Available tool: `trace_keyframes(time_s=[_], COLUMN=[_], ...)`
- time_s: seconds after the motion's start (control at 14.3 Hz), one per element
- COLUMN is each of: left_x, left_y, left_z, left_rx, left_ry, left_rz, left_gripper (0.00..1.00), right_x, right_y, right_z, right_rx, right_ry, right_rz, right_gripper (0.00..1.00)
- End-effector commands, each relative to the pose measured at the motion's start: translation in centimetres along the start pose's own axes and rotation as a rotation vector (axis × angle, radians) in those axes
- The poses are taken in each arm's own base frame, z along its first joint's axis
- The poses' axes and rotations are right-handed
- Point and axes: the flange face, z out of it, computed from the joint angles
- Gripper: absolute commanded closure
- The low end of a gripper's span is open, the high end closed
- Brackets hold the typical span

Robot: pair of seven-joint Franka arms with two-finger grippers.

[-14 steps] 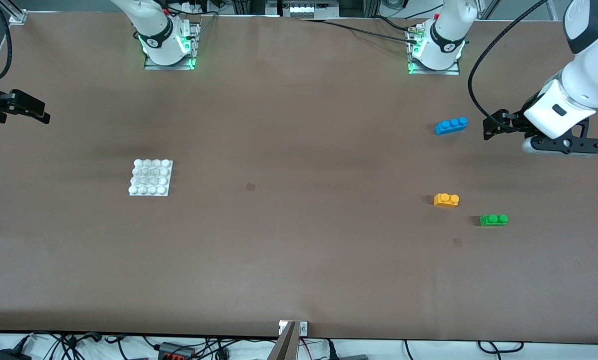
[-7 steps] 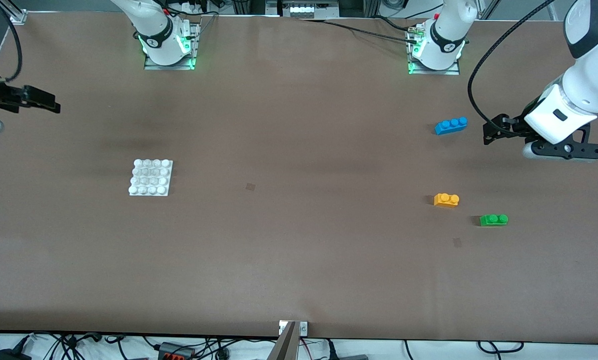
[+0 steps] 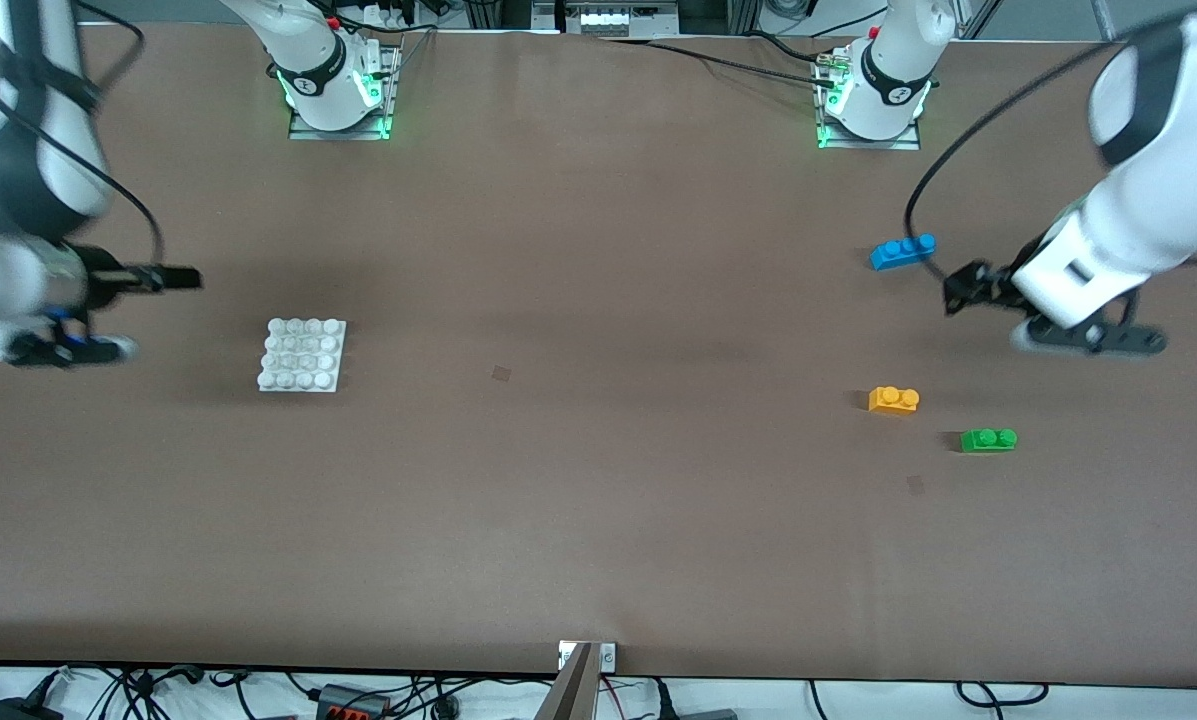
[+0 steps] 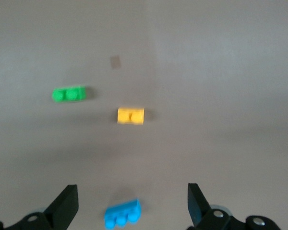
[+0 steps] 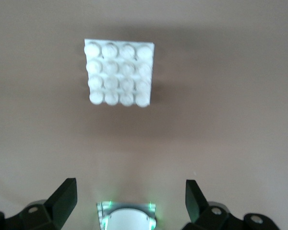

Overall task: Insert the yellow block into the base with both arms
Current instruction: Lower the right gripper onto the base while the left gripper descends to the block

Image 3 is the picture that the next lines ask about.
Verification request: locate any white studded base plate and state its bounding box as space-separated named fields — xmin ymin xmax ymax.
xmin=257 ymin=318 xmax=347 ymax=393

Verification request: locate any blue two-stud block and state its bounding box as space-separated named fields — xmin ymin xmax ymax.
xmin=869 ymin=234 xmax=937 ymax=272

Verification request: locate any black connector with orange levers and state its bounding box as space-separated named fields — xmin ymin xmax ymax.
xmin=316 ymin=684 xmax=391 ymax=720

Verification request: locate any white power strip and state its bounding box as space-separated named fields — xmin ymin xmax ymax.
xmin=566 ymin=3 xmax=681 ymax=38

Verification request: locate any black looped floor cable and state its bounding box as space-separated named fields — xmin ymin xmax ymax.
xmin=956 ymin=682 xmax=1051 ymax=707

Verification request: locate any black cable across table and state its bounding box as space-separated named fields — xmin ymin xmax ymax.
xmin=598 ymin=38 xmax=831 ymax=83

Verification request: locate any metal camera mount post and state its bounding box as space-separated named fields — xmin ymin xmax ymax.
xmin=536 ymin=640 xmax=618 ymax=720

